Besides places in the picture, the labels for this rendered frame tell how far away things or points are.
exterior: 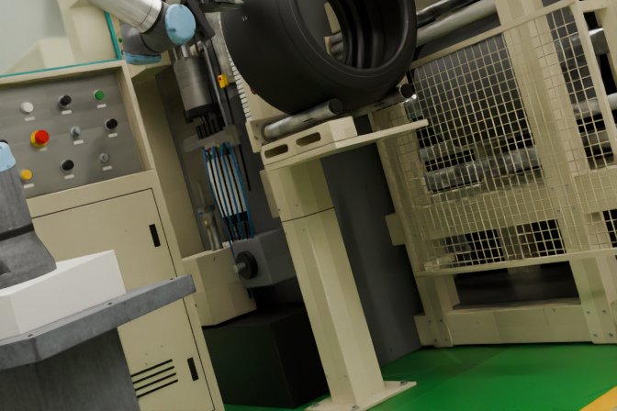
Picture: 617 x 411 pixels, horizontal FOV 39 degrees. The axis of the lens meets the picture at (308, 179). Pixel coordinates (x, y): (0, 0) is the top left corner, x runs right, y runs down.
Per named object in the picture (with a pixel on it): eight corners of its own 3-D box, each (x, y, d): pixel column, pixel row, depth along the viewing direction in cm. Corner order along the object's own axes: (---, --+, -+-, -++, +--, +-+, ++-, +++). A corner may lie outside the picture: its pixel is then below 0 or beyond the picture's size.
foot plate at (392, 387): (304, 412, 281) (302, 405, 281) (364, 383, 297) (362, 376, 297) (354, 416, 260) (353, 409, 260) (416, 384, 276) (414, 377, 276)
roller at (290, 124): (276, 134, 267) (268, 143, 264) (268, 123, 266) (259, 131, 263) (346, 107, 239) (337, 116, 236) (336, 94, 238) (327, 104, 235)
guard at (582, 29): (414, 278, 296) (359, 83, 297) (419, 277, 297) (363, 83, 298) (647, 251, 225) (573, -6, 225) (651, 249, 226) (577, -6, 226)
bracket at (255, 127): (252, 153, 263) (244, 122, 263) (349, 129, 287) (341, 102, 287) (259, 151, 261) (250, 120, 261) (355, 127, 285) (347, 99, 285)
